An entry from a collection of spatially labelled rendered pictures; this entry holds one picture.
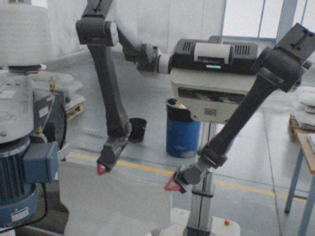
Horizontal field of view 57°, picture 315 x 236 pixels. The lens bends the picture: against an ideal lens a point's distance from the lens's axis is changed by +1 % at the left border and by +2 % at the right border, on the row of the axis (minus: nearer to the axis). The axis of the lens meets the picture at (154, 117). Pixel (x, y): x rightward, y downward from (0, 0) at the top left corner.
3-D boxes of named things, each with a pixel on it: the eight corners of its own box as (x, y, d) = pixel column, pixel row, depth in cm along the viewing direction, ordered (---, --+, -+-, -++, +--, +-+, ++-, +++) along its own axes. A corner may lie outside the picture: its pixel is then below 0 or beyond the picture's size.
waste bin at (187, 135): (203, 145, 379) (208, 98, 356) (197, 164, 333) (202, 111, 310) (168, 139, 392) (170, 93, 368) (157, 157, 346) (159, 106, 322)
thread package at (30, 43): (65, 62, 93) (60, 3, 86) (29, 72, 78) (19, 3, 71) (21, 57, 97) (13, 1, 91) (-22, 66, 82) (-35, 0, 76)
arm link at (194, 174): (230, 156, 98) (210, 139, 100) (221, 166, 88) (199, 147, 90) (209, 180, 102) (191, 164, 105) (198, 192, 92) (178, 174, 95)
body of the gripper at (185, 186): (171, 180, 101) (187, 171, 98) (178, 166, 110) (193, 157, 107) (183, 194, 101) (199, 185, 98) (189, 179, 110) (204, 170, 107)
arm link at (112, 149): (131, 121, 107) (110, 118, 110) (119, 133, 97) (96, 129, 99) (131, 149, 112) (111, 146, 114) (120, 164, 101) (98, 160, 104)
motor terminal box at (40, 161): (61, 172, 92) (57, 140, 88) (55, 192, 83) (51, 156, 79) (33, 174, 91) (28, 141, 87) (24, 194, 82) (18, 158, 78)
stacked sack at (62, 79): (76, 82, 466) (75, 72, 461) (60, 88, 427) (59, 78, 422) (40, 77, 484) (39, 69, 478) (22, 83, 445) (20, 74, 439)
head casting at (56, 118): (67, 144, 138) (63, 83, 127) (32, 170, 116) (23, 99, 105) (15, 134, 146) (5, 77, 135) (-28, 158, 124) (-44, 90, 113)
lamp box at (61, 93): (70, 107, 136) (69, 88, 132) (64, 110, 131) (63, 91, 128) (56, 105, 137) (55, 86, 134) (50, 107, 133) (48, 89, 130)
